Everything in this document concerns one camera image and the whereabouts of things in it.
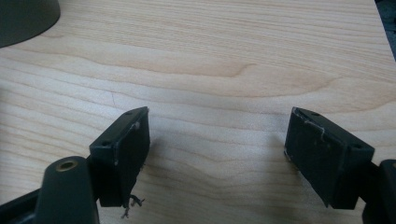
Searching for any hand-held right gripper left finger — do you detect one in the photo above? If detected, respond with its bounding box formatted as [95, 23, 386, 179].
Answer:
[89, 105, 151, 209]

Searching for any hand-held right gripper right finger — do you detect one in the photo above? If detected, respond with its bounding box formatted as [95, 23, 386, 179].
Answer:
[283, 106, 375, 210]

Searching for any dark green round object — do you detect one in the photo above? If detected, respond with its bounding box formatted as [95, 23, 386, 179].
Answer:
[0, 0, 62, 49]

